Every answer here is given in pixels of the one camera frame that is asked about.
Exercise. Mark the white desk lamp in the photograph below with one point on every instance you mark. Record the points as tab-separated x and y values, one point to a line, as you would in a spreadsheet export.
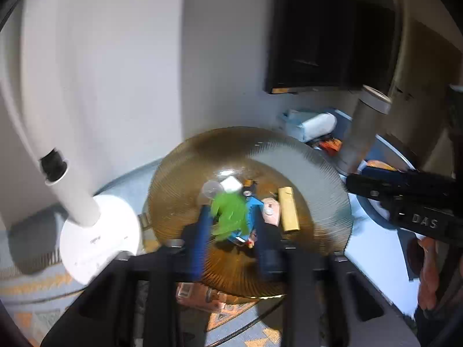
101	238

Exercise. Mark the person's right hand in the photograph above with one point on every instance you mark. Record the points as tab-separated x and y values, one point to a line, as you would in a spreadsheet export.
429	271

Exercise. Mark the clear round container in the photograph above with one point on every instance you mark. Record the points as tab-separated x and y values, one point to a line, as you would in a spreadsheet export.
211	192

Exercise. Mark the orange snack packet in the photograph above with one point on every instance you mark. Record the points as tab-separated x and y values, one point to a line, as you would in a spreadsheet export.
330	146

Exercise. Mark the patterned table mat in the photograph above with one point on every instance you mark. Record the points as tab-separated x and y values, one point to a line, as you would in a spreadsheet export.
36	318

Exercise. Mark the tissue pack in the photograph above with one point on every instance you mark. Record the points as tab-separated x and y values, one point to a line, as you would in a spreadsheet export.
311	123

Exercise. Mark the black monitor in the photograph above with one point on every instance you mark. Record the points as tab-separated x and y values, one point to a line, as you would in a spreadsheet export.
325	29

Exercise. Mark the green and blue toy figure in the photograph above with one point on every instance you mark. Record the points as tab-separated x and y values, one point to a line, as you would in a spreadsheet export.
231	213

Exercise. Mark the gold rectangular bar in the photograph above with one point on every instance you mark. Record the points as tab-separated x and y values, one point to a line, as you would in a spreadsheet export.
289	209

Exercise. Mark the white cube charger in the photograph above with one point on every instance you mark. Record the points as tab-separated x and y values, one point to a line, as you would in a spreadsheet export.
230	184

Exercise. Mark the pink round-faced item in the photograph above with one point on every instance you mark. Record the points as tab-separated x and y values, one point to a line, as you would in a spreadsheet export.
270	212

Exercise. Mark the amber ribbed glass bowl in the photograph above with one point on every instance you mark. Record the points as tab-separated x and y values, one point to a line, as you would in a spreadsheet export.
314	173

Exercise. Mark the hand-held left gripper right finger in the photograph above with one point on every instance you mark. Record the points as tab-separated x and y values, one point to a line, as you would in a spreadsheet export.
269	253

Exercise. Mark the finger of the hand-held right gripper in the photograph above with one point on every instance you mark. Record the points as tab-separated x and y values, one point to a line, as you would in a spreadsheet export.
365	188
383	171

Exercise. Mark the tan bottle with white cap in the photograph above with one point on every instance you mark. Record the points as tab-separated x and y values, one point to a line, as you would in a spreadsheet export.
361	130

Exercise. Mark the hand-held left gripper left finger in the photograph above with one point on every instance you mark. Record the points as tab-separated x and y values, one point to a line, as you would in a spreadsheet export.
199	245

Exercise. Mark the pile of orange slices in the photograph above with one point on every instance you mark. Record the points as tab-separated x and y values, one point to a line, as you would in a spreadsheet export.
379	164

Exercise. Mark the white oval dish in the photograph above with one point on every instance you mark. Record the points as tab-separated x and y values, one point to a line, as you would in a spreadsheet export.
372	210

